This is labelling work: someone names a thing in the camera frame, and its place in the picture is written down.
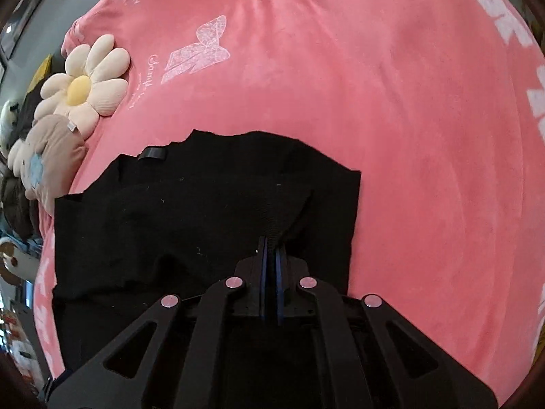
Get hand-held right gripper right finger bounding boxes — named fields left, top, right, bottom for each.
left=275, top=239, right=499, bottom=409

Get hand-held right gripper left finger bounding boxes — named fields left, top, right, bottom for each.
left=43, top=236, right=269, bottom=409

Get black garment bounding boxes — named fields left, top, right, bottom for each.
left=51, top=130, right=362, bottom=376

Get pink bow-print blanket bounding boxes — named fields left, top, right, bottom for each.
left=36, top=0, right=545, bottom=407

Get brown bear-face plush pillow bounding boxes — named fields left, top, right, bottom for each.
left=7, top=113, right=88, bottom=219

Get white kettle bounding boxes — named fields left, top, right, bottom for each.
left=0, top=239, right=44, bottom=286

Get dark puffer jacket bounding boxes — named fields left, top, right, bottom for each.
left=0, top=170, right=43, bottom=239

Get cream flower plush pillow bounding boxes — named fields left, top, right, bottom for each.
left=34, top=34, right=131, bottom=139

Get white plush toy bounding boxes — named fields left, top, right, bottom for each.
left=0, top=100, right=21, bottom=158

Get yellow pillow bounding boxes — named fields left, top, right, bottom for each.
left=26, top=53, right=54, bottom=94

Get framed wall picture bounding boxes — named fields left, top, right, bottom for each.
left=0, top=0, right=69, bottom=66

